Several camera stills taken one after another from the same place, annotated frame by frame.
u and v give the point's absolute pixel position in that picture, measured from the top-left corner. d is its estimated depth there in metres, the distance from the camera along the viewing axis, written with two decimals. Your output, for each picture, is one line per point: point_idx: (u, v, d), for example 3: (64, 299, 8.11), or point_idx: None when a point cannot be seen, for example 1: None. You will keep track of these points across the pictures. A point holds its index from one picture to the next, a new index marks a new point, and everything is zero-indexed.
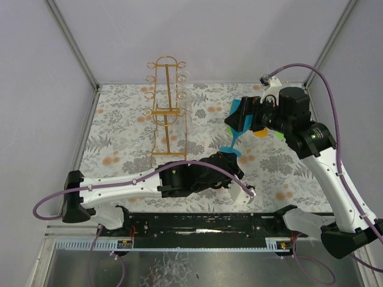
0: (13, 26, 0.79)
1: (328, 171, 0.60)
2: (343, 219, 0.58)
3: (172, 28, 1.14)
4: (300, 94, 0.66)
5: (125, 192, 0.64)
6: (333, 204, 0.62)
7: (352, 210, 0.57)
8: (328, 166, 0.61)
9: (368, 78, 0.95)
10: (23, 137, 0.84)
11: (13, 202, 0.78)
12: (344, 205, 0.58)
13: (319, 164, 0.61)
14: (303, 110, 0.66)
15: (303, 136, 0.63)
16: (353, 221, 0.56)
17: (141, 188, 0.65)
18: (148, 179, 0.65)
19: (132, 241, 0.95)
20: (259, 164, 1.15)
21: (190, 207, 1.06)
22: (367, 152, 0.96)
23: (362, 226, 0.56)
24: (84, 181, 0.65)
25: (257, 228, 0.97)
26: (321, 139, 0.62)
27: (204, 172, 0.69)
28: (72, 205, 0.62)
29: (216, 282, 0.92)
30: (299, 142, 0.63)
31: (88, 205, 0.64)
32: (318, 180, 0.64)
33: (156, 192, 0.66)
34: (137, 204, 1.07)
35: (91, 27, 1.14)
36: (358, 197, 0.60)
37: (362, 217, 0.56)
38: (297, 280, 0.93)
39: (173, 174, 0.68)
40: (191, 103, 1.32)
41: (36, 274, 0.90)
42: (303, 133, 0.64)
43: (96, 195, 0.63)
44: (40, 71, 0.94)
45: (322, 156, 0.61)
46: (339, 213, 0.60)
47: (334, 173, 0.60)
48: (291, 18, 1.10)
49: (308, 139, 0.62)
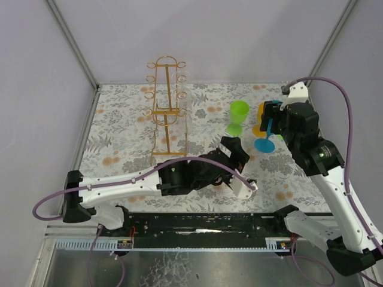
0: (13, 26, 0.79)
1: (336, 190, 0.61)
2: (350, 238, 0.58)
3: (172, 28, 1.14)
4: (310, 110, 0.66)
5: (124, 191, 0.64)
6: (340, 223, 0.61)
7: (360, 230, 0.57)
8: (337, 185, 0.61)
9: (368, 78, 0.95)
10: (23, 137, 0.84)
11: (13, 202, 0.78)
12: (352, 225, 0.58)
13: (327, 183, 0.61)
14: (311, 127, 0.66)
15: (311, 153, 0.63)
16: (360, 241, 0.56)
17: (140, 186, 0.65)
18: (148, 177, 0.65)
19: (131, 241, 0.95)
20: (259, 164, 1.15)
21: (190, 207, 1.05)
22: (367, 153, 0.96)
23: (370, 247, 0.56)
24: (82, 180, 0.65)
25: (257, 228, 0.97)
26: (328, 157, 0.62)
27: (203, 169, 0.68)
28: (71, 205, 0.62)
29: (216, 283, 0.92)
30: (307, 160, 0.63)
31: (87, 205, 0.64)
32: (327, 198, 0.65)
33: (155, 191, 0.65)
34: (137, 204, 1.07)
35: (91, 27, 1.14)
36: (366, 216, 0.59)
37: (370, 237, 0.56)
38: (297, 280, 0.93)
39: (172, 172, 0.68)
40: (191, 103, 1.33)
41: (36, 274, 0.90)
42: (312, 150, 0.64)
43: (94, 194, 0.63)
44: (40, 70, 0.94)
45: (330, 176, 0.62)
46: (346, 232, 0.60)
47: (343, 192, 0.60)
48: (291, 18, 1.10)
49: (316, 158, 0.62)
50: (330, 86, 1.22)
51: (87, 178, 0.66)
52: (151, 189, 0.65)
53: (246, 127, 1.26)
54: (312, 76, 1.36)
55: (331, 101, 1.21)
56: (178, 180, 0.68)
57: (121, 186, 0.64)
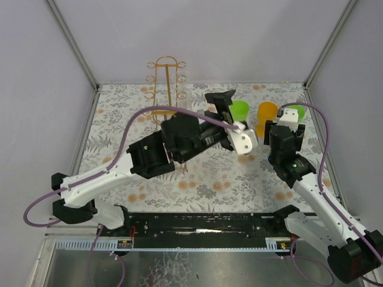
0: (13, 26, 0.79)
1: (311, 191, 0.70)
2: (336, 233, 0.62)
3: (172, 28, 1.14)
4: (287, 132, 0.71)
5: (102, 184, 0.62)
6: (325, 222, 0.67)
7: (340, 222, 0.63)
8: (312, 187, 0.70)
9: (368, 78, 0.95)
10: (23, 137, 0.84)
11: (14, 202, 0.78)
12: (333, 219, 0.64)
13: (303, 186, 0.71)
14: (288, 147, 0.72)
15: (287, 168, 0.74)
16: (342, 232, 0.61)
17: (115, 174, 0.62)
18: (119, 163, 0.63)
19: (132, 241, 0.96)
20: (259, 164, 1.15)
21: (191, 207, 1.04)
22: (366, 153, 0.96)
23: (352, 236, 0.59)
24: (63, 180, 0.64)
25: (257, 228, 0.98)
26: (301, 168, 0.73)
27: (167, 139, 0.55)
28: (60, 206, 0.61)
29: (216, 282, 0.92)
30: (285, 173, 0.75)
31: (72, 205, 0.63)
32: (309, 202, 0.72)
33: (131, 176, 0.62)
34: (137, 204, 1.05)
35: (91, 27, 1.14)
36: (345, 211, 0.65)
37: (350, 228, 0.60)
38: (298, 280, 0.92)
39: (144, 150, 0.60)
40: (191, 103, 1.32)
41: (35, 274, 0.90)
42: (288, 165, 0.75)
43: (74, 194, 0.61)
44: (40, 70, 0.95)
45: (304, 180, 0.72)
46: (332, 229, 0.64)
47: (318, 192, 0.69)
48: (291, 18, 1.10)
49: (291, 170, 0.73)
50: (330, 86, 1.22)
51: (66, 178, 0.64)
52: (127, 176, 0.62)
53: None
54: (312, 76, 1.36)
55: (331, 101, 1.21)
56: (152, 158, 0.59)
57: (98, 179, 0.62)
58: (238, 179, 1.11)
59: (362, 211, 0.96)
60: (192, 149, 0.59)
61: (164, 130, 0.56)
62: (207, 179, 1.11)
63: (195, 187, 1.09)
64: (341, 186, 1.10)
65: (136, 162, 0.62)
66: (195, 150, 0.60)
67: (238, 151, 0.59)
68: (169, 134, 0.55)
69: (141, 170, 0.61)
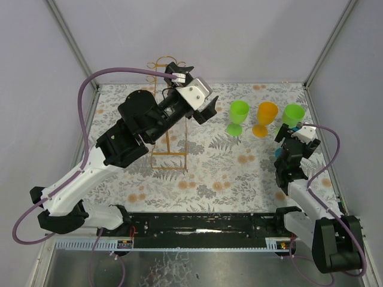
0: (13, 26, 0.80)
1: (300, 188, 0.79)
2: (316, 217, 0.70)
3: (172, 28, 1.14)
4: (298, 149, 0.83)
5: (82, 184, 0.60)
6: (308, 209, 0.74)
7: (319, 207, 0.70)
8: (300, 186, 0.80)
9: (367, 78, 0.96)
10: (23, 136, 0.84)
11: (14, 203, 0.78)
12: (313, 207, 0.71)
13: (293, 185, 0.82)
14: (294, 161, 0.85)
15: (284, 177, 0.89)
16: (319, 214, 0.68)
17: (91, 171, 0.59)
18: (91, 159, 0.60)
19: (132, 241, 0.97)
20: (259, 164, 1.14)
21: (190, 207, 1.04)
22: (366, 153, 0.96)
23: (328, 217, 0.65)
24: (42, 193, 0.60)
25: (257, 228, 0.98)
26: None
27: (129, 122, 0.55)
28: (46, 217, 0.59)
29: (216, 282, 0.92)
30: (281, 180, 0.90)
31: (58, 213, 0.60)
32: (298, 199, 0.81)
33: (107, 168, 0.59)
34: (137, 204, 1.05)
35: (91, 28, 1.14)
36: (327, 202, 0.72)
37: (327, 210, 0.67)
38: (298, 281, 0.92)
39: (112, 140, 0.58)
40: None
41: (36, 274, 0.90)
42: (286, 174, 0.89)
43: (57, 202, 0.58)
44: (41, 69, 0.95)
45: (296, 182, 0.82)
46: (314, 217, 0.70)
47: (304, 188, 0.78)
48: (291, 19, 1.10)
49: (286, 179, 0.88)
50: (330, 86, 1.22)
51: (45, 188, 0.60)
52: (102, 169, 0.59)
53: (247, 127, 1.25)
54: (312, 76, 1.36)
55: (331, 101, 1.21)
56: (122, 144, 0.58)
57: (75, 180, 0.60)
58: (238, 179, 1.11)
59: (363, 211, 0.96)
60: (157, 127, 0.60)
61: (123, 114, 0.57)
62: (207, 179, 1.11)
63: (195, 187, 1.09)
64: (342, 186, 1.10)
65: (108, 154, 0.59)
66: (161, 128, 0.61)
67: (195, 106, 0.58)
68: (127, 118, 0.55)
69: (115, 159, 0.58)
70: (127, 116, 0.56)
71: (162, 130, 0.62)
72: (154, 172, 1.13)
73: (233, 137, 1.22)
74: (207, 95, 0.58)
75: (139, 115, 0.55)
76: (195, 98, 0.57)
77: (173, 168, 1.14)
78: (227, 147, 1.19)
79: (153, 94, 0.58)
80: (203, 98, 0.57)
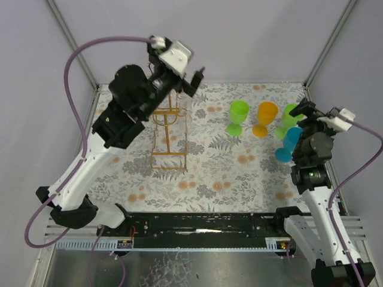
0: (14, 25, 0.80)
1: (319, 205, 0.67)
2: (328, 251, 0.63)
3: (172, 28, 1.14)
4: (329, 149, 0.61)
5: (87, 171, 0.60)
6: (321, 234, 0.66)
7: (336, 243, 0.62)
8: (320, 201, 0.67)
9: (367, 78, 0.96)
10: (23, 136, 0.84)
11: (14, 204, 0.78)
12: (330, 238, 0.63)
13: (312, 198, 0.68)
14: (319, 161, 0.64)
15: (302, 175, 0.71)
16: (335, 253, 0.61)
17: (94, 158, 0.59)
18: (91, 146, 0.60)
19: (132, 241, 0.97)
20: (259, 164, 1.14)
21: (191, 207, 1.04)
22: (365, 153, 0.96)
23: (343, 261, 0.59)
24: (49, 191, 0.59)
25: (257, 228, 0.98)
26: (318, 178, 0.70)
27: (121, 98, 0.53)
28: (59, 212, 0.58)
29: (216, 282, 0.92)
30: (298, 177, 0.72)
31: (70, 207, 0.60)
32: (312, 212, 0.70)
33: (109, 151, 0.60)
34: (137, 204, 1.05)
35: (91, 28, 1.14)
36: (344, 234, 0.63)
37: (345, 252, 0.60)
38: (298, 281, 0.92)
39: (108, 123, 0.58)
40: (191, 103, 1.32)
41: (35, 274, 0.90)
42: (304, 171, 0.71)
43: (67, 195, 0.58)
44: (40, 69, 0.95)
45: (315, 192, 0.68)
46: (326, 247, 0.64)
47: (325, 208, 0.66)
48: (291, 18, 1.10)
49: (305, 177, 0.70)
50: (330, 86, 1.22)
51: (51, 186, 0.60)
52: (104, 153, 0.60)
53: (247, 127, 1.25)
54: (311, 76, 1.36)
55: (331, 101, 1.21)
56: (119, 125, 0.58)
57: (79, 170, 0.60)
58: (238, 179, 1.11)
59: (363, 211, 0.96)
60: (150, 100, 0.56)
61: (114, 92, 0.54)
62: (207, 179, 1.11)
63: (195, 187, 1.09)
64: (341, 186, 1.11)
65: (106, 137, 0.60)
66: (154, 102, 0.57)
67: (179, 69, 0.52)
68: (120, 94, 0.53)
69: (115, 141, 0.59)
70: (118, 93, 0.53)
71: (155, 104, 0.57)
72: (154, 172, 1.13)
73: (233, 137, 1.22)
74: (189, 56, 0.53)
75: (131, 88, 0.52)
76: (179, 60, 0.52)
77: (173, 168, 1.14)
78: (227, 147, 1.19)
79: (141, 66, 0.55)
80: (187, 58, 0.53)
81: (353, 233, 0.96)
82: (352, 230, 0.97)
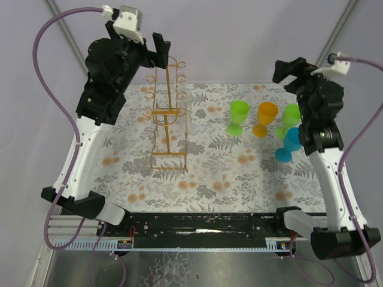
0: (14, 26, 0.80)
1: (328, 168, 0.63)
2: (333, 216, 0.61)
3: (172, 28, 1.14)
4: (336, 97, 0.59)
5: (87, 153, 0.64)
6: (327, 198, 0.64)
7: (343, 209, 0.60)
8: (330, 164, 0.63)
9: None
10: (23, 136, 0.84)
11: (14, 203, 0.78)
12: (336, 204, 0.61)
13: (321, 160, 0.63)
14: (328, 113, 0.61)
15: (312, 135, 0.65)
16: (340, 219, 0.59)
17: (90, 139, 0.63)
18: (83, 128, 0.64)
19: (132, 241, 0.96)
20: (259, 164, 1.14)
21: (191, 207, 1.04)
22: (365, 153, 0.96)
23: (349, 227, 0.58)
24: (55, 188, 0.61)
25: (257, 228, 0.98)
26: (328, 139, 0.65)
27: (103, 71, 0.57)
28: (73, 202, 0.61)
29: (216, 283, 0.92)
30: (307, 139, 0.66)
31: (81, 197, 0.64)
32: (319, 175, 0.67)
33: (101, 128, 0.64)
34: (137, 204, 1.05)
35: (91, 28, 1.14)
36: (352, 199, 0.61)
37: (352, 218, 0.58)
38: (298, 280, 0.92)
39: (91, 103, 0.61)
40: (191, 103, 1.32)
41: (35, 274, 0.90)
42: (315, 131, 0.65)
43: (75, 183, 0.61)
44: (41, 69, 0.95)
45: (325, 152, 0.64)
46: (331, 212, 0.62)
47: (334, 171, 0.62)
48: (291, 18, 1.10)
49: (316, 138, 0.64)
50: None
51: (54, 183, 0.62)
52: (98, 131, 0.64)
53: (247, 127, 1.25)
54: None
55: None
56: (102, 101, 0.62)
57: (79, 156, 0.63)
58: (238, 179, 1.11)
59: (364, 211, 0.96)
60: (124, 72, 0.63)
61: (92, 67, 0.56)
62: (207, 179, 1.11)
63: (195, 187, 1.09)
64: None
65: (93, 116, 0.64)
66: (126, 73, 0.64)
67: (132, 27, 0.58)
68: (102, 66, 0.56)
69: (104, 116, 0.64)
70: (97, 67, 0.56)
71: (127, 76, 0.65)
72: (154, 172, 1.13)
73: (233, 137, 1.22)
74: (137, 15, 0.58)
75: (109, 58, 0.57)
76: (129, 20, 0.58)
77: (173, 168, 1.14)
78: (227, 147, 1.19)
79: (110, 40, 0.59)
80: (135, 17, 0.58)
81: None
82: None
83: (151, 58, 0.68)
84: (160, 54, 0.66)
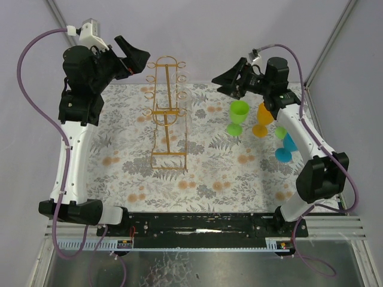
0: (13, 25, 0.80)
1: (292, 118, 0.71)
2: (306, 152, 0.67)
3: (172, 28, 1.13)
4: (283, 63, 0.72)
5: (79, 155, 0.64)
6: (298, 143, 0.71)
7: (311, 143, 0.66)
8: (292, 114, 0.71)
9: (366, 78, 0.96)
10: (23, 136, 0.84)
11: (13, 203, 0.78)
12: (305, 140, 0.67)
13: (285, 113, 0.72)
14: (281, 78, 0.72)
15: (274, 99, 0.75)
16: (311, 150, 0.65)
17: (78, 141, 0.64)
18: (70, 132, 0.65)
19: (132, 241, 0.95)
20: (259, 164, 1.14)
21: (190, 207, 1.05)
22: (365, 153, 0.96)
23: (319, 155, 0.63)
24: (53, 198, 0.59)
25: (257, 228, 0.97)
26: (287, 99, 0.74)
27: (81, 70, 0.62)
28: (76, 205, 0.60)
29: (216, 282, 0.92)
30: (270, 104, 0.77)
31: (81, 200, 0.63)
32: (287, 128, 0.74)
33: (88, 128, 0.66)
34: (137, 204, 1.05)
35: None
36: (318, 134, 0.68)
37: (320, 147, 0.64)
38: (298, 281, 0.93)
39: (71, 107, 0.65)
40: (191, 103, 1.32)
41: (36, 274, 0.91)
42: (274, 96, 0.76)
43: (74, 188, 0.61)
44: (40, 69, 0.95)
45: (287, 109, 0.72)
46: (303, 150, 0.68)
47: (297, 119, 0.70)
48: (291, 18, 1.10)
49: (277, 101, 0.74)
50: (330, 86, 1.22)
51: (51, 193, 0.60)
52: (85, 133, 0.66)
53: (247, 127, 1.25)
54: (312, 76, 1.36)
55: (331, 101, 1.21)
56: (81, 103, 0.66)
57: (72, 160, 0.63)
58: (238, 179, 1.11)
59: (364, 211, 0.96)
60: (98, 76, 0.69)
61: (72, 67, 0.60)
62: (207, 179, 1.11)
63: (195, 187, 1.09)
64: None
65: (76, 119, 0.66)
66: (100, 78, 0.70)
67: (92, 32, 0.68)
68: (80, 66, 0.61)
69: (88, 116, 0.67)
70: (73, 70, 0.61)
71: (102, 80, 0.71)
72: (154, 172, 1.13)
73: (233, 137, 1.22)
74: (93, 23, 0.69)
75: (85, 59, 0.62)
76: (86, 28, 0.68)
77: (173, 168, 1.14)
78: (227, 147, 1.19)
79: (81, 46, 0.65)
80: (91, 25, 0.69)
81: (353, 233, 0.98)
82: (352, 230, 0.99)
83: (125, 64, 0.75)
84: (130, 57, 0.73)
